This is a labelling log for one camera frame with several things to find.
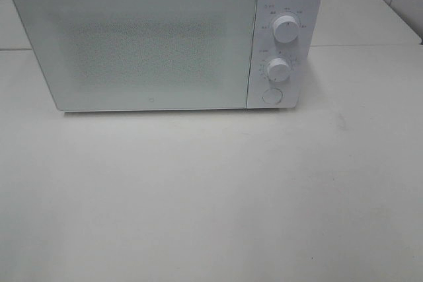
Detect white upper power knob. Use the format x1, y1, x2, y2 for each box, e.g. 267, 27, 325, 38
271, 13, 300, 44

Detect white timer knob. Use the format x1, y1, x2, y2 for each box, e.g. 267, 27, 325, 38
266, 57, 291, 83

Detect white round door button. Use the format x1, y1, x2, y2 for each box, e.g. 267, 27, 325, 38
262, 88, 283, 105

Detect white microwave door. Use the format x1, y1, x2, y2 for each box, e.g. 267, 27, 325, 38
13, 0, 256, 112

